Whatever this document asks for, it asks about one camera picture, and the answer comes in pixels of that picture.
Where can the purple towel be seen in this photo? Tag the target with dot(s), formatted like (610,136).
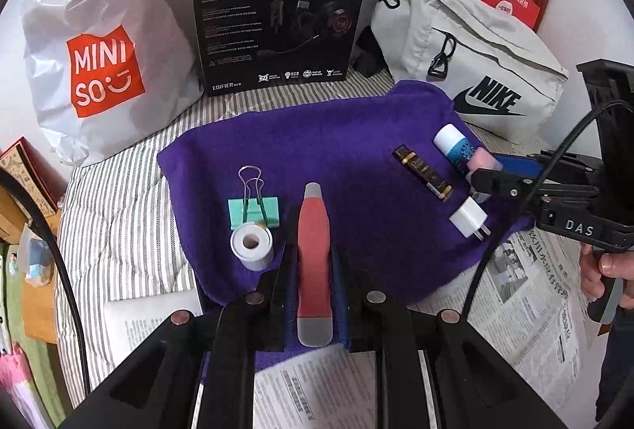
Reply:
(371,151)

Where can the white charger plug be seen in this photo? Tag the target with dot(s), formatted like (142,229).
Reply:
(465,216)

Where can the dark brown gold lighter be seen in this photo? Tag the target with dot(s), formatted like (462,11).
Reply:
(421,171)

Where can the black headset box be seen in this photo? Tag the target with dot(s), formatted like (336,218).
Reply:
(233,38)

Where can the pink and blue bottle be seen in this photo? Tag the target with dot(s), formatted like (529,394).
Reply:
(483,161)

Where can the green binder clip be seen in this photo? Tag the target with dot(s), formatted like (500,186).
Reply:
(270,211)

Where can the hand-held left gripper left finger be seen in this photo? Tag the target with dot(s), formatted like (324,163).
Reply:
(288,280)

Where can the clear plastic packet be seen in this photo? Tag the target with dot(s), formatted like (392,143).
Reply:
(37,260)

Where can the newspaper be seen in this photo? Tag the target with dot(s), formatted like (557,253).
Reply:
(535,290)

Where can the grey waist bag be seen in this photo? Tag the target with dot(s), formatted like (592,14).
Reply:
(416,23)

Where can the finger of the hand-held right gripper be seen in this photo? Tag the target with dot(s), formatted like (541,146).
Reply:
(520,166)
(495,184)

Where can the white tape roll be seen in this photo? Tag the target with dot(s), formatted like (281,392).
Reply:
(240,255)

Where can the person's right hand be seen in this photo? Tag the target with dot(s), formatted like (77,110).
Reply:
(614,266)

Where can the white and blue glue stick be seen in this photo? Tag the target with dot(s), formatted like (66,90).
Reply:
(458,149)

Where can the brown patterned box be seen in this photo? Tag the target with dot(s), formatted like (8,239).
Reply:
(22,171)

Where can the striped bed sheet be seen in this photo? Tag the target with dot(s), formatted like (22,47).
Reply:
(124,211)

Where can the red tube with grey ends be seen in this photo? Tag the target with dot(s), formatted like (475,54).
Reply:
(314,260)

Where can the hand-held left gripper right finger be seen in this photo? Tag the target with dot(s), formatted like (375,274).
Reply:
(342,305)

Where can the pink patterned cloth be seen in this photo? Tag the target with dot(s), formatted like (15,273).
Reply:
(15,379)

